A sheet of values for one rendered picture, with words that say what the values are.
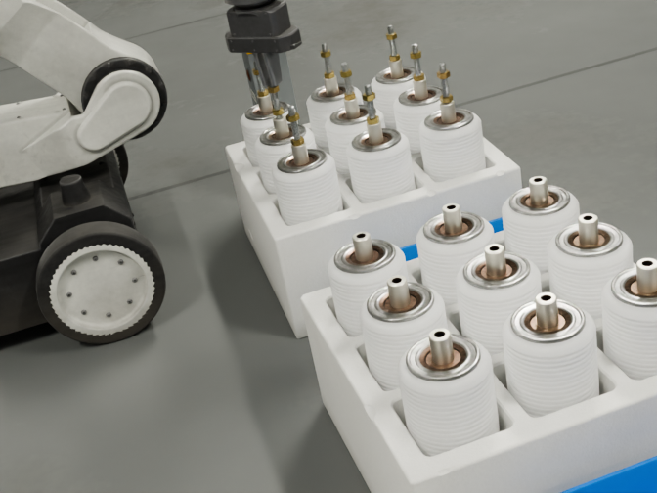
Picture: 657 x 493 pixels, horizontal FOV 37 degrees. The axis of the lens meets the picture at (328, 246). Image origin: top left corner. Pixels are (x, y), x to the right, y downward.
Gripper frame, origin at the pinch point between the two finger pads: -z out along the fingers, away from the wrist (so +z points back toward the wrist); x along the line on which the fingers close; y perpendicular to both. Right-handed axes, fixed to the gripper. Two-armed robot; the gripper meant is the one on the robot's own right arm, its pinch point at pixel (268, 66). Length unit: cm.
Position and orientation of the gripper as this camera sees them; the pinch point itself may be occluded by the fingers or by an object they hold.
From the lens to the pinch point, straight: 155.0
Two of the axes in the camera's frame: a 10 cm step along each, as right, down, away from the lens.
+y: -4.7, 5.1, -7.2
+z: -1.7, -8.6, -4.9
